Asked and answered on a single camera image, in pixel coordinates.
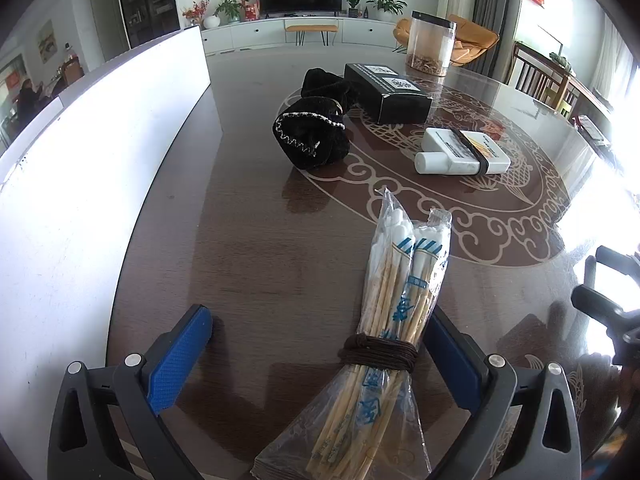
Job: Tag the dark display cabinet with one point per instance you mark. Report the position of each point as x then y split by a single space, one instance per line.
147 5

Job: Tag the white round vase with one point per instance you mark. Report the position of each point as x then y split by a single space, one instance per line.
211 22

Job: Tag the wooden sideboard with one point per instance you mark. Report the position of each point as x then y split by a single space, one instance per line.
590 105

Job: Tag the black box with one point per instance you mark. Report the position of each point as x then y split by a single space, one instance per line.
395 105

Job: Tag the wall painting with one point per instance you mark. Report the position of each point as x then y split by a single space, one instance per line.
46 41

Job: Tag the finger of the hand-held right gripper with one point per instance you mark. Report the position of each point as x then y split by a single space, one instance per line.
617 257
600 305

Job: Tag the white board panel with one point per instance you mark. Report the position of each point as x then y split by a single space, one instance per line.
100 185

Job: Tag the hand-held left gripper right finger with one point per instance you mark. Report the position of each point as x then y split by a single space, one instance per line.
452 360

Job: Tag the large leafy potted plant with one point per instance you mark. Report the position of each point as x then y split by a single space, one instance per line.
385 4

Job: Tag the red flower plant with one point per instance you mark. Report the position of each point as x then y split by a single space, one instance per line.
195 12

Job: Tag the orange stool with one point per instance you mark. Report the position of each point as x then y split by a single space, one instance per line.
310 28

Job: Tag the wooden chair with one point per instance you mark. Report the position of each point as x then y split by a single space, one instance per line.
535 72

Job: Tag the white plastic bottle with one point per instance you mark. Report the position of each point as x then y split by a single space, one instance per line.
450 152

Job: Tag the clear plastic jar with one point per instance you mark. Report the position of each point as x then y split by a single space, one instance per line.
430 42

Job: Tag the orange lounge chair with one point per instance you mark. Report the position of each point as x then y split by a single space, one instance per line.
475 40

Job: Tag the bundle of chopsticks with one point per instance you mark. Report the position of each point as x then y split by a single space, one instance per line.
395 280

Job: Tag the black velvet pouch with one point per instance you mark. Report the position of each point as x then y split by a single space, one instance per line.
310 140

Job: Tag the grey curtain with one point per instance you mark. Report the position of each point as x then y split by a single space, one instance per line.
495 10

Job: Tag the red door sign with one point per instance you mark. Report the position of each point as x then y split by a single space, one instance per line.
12 80

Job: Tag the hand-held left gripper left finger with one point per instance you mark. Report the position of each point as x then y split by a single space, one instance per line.
177 360

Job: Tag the small green potted plant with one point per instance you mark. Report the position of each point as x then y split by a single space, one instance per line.
352 6

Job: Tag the red gift bag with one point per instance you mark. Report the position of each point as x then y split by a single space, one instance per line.
251 10

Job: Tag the white television cabinet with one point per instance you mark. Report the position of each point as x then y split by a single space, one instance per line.
240 35

